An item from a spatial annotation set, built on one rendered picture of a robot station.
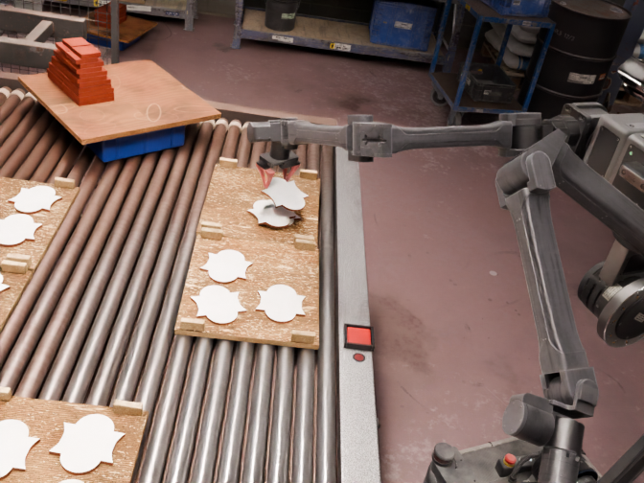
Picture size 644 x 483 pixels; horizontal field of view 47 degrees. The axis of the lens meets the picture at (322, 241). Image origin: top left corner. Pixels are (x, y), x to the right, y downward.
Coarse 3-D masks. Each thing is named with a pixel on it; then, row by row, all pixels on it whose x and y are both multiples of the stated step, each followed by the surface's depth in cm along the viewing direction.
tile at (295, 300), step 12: (276, 288) 192; (288, 288) 193; (264, 300) 188; (276, 300) 189; (288, 300) 189; (300, 300) 190; (264, 312) 185; (276, 312) 185; (288, 312) 185; (300, 312) 186
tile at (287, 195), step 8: (272, 184) 220; (280, 184) 221; (288, 184) 222; (264, 192) 216; (272, 192) 217; (280, 192) 218; (288, 192) 220; (296, 192) 221; (272, 200) 216; (280, 200) 216; (288, 200) 217; (296, 200) 218; (304, 200) 219; (288, 208) 214; (296, 208) 215
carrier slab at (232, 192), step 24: (216, 168) 241; (240, 168) 244; (216, 192) 229; (240, 192) 231; (312, 192) 238; (216, 216) 218; (240, 216) 220; (312, 216) 226; (264, 240) 212; (288, 240) 213
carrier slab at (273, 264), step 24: (216, 240) 208; (240, 240) 210; (192, 264) 197; (264, 264) 202; (288, 264) 203; (312, 264) 205; (192, 288) 189; (240, 288) 192; (264, 288) 193; (312, 288) 196; (192, 312) 181; (312, 312) 188; (216, 336) 177; (240, 336) 177; (264, 336) 178; (288, 336) 179
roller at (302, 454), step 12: (312, 144) 270; (312, 156) 262; (312, 168) 255; (300, 348) 180; (300, 360) 176; (312, 360) 177; (300, 372) 173; (312, 372) 174; (300, 384) 169; (312, 384) 171; (300, 396) 166; (312, 396) 168; (300, 408) 163; (312, 408) 165; (300, 420) 160; (312, 420) 162; (300, 432) 157; (312, 432) 160; (300, 444) 155; (300, 456) 152; (300, 468) 150; (300, 480) 147
